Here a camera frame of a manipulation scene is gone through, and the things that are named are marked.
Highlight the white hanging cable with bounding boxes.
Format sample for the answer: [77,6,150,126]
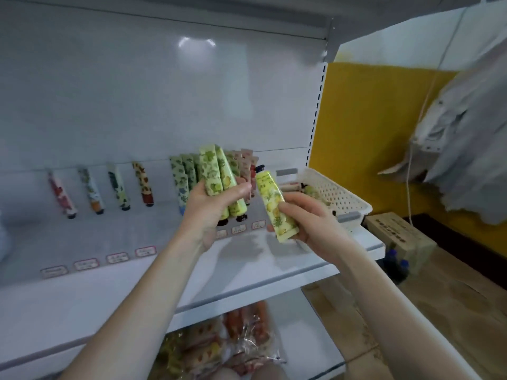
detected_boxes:
[404,7,468,206]

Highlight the small brown cardboard box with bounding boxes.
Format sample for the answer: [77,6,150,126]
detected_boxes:
[363,212,437,274]

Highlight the person's right hand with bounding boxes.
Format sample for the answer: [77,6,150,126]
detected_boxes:
[265,191,358,266]

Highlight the white perforated plastic basket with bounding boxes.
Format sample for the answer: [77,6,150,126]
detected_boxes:
[273,167,373,226]

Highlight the white metal shelf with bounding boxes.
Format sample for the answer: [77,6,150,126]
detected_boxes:
[0,0,507,380]

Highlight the cluster of green bottles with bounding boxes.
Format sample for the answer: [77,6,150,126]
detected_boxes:
[380,253,411,282]

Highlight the pile of green hand cream tubes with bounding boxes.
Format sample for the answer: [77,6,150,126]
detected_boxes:
[281,182,327,204]

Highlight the person's left hand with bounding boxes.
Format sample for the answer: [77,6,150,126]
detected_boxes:
[178,176,253,252]

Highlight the clear divider tray with labels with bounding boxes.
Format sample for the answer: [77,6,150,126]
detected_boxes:
[40,219,270,279]

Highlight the pile of snack packets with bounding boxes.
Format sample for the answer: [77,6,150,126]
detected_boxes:
[151,300,286,380]

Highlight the row of hand cream tubes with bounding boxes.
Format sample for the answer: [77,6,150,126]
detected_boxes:
[48,148,262,220]

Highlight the person's left forearm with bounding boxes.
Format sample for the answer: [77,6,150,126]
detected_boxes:
[59,233,207,380]

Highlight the person's right forearm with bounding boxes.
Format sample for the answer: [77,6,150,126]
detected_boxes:
[333,249,476,380]

